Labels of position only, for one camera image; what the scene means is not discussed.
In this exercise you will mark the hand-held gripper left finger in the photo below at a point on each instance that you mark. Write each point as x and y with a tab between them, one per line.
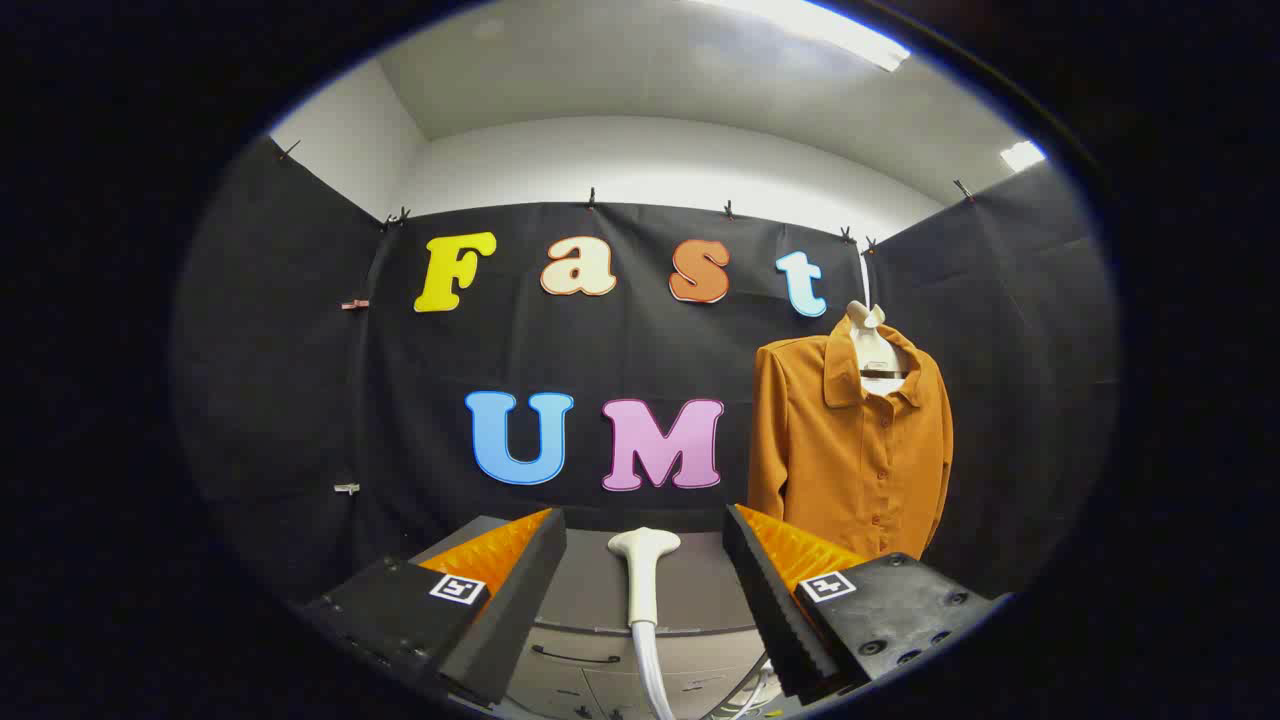
520	600

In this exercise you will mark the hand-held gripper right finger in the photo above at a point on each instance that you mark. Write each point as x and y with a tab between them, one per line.
770	600

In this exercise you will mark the white garment steamer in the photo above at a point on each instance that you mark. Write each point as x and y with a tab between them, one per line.
643	580

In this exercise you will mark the brown button shirt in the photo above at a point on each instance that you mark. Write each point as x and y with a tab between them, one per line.
850	460

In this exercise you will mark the grey cabinet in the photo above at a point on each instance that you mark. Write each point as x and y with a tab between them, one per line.
590	600

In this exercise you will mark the white mannequin hanger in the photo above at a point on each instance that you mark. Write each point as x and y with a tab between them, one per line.
877	350

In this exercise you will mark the black backdrop cloth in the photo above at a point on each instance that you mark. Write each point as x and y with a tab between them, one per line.
300	400

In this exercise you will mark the row of black clips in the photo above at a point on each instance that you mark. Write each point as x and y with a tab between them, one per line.
592	198

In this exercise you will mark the small ceiling light panel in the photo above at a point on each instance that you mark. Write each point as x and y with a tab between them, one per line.
1022	155

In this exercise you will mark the long ceiling light panel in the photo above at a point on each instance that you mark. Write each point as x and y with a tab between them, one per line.
830	28

